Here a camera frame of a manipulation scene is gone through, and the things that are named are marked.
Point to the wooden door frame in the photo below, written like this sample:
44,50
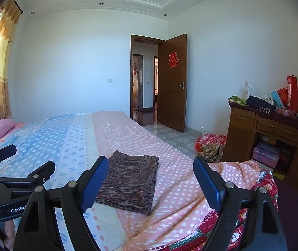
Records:
132,83

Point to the black curtain rod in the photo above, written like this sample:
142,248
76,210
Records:
17,4

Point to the dark red box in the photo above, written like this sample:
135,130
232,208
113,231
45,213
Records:
286,157

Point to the pink tissue box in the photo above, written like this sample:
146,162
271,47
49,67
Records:
284,112

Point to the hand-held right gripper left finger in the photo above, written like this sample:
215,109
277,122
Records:
95,183

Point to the dark purple cloth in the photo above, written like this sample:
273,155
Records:
292,214

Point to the green cloth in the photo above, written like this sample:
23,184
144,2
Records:
236,100

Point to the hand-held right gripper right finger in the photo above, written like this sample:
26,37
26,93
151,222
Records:
206,177

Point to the red gift bags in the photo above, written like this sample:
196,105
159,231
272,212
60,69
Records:
292,94

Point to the person's left hand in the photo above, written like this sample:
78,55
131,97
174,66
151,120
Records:
7,231

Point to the brown knit garment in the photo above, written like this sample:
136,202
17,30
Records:
128,183

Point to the red paper door decoration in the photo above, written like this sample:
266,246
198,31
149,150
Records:
173,59

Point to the pink and blue bed sheet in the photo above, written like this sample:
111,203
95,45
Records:
169,167

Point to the red cloth pile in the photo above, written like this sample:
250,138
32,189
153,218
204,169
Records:
211,146

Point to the yellow orange curtain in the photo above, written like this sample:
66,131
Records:
2,70

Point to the red green patchwork blanket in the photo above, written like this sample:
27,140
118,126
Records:
267,180

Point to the blue bag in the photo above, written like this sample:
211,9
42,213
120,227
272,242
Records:
277,98

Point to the white paper card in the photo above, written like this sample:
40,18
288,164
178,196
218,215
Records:
248,89

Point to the dark clothes on desk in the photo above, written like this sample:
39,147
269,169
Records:
260,103

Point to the brown wooden door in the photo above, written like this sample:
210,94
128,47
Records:
172,96

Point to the purple shoe box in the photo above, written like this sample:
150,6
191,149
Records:
266,153

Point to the brown wooden desk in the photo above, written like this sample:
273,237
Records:
243,125

